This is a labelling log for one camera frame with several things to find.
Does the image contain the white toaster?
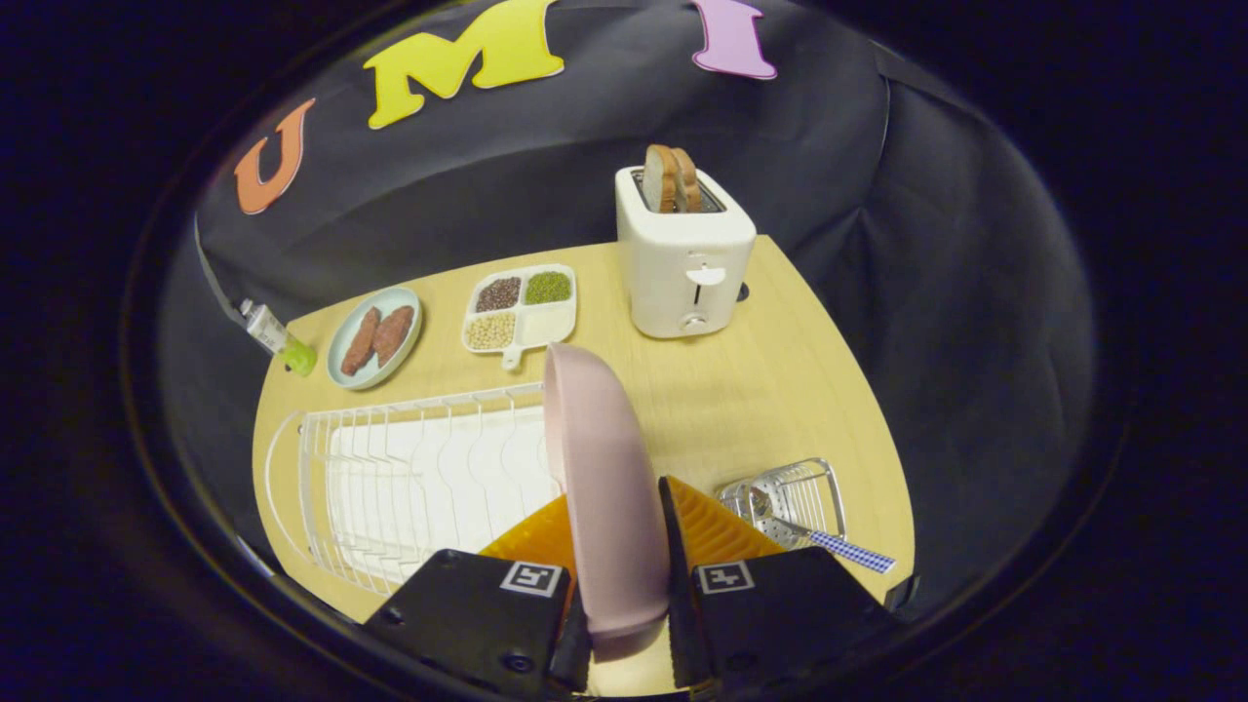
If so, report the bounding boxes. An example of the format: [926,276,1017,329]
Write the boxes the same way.
[614,164,758,340]

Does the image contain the pink plate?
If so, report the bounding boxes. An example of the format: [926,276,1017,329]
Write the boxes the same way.
[542,341,674,644]

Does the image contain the black backdrop cloth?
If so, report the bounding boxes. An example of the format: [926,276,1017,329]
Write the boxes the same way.
[161,0,1098,625]

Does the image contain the metal wire basket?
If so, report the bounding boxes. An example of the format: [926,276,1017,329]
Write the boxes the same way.
[717,458,847,552]

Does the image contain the white wire dish rack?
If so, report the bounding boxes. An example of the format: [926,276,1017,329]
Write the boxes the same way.
[263,382,571,598]

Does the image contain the spoon with blue checked handle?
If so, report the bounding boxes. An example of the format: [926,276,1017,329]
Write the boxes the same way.
[749,487,896,574]

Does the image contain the green dish soap bottle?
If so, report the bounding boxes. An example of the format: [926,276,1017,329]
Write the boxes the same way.
[239,297,318,377]

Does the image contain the white divided tray with beans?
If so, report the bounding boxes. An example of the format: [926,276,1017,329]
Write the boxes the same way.
[460,263,578,371]

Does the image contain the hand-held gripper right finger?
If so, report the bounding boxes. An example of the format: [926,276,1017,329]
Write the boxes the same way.
[658,475,903,695]

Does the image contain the brown sausage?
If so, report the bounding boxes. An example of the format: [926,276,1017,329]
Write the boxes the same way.
[341,306,383,377]
[372,305,416,368]

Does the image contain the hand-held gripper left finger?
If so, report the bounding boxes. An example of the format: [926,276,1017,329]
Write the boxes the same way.
[363,492,594,698]

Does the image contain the light blue oval plate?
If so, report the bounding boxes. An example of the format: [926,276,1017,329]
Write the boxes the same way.
[326,286,424,391]

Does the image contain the brown bread slice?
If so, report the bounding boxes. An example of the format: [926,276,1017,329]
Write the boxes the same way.
[671,147,705,214]
[643,144,682,214]

